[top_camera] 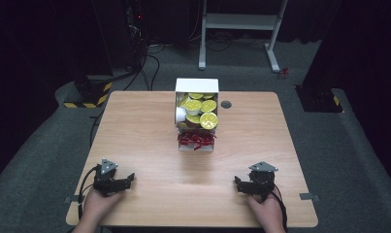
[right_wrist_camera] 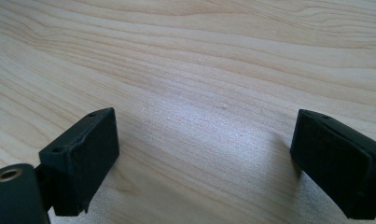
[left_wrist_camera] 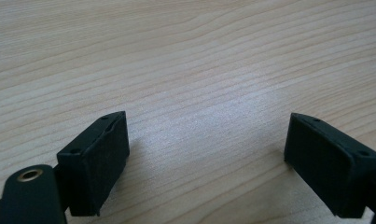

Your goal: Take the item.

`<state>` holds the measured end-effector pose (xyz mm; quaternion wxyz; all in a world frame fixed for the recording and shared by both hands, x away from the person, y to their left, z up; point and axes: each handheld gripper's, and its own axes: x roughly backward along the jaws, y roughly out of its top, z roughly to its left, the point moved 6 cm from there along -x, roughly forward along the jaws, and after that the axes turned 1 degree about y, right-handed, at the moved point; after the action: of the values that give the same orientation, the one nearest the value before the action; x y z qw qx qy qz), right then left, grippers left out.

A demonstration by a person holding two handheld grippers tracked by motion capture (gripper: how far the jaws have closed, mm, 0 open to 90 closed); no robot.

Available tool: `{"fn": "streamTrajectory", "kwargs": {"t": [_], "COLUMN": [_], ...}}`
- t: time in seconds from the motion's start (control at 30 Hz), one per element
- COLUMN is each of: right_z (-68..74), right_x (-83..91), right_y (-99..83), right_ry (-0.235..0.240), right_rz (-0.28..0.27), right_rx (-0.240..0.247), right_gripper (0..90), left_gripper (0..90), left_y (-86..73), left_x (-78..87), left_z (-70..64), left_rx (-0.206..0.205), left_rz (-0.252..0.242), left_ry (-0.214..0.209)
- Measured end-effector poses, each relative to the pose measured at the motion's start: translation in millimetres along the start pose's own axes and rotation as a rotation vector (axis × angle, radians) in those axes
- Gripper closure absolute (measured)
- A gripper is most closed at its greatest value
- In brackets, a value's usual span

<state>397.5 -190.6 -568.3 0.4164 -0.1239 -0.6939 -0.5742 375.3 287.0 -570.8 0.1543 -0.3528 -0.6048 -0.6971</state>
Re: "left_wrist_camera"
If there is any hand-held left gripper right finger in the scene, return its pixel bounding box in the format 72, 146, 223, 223
284, 112, 376, 219

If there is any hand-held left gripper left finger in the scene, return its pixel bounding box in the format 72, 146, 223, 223
56, 110, 131, 217

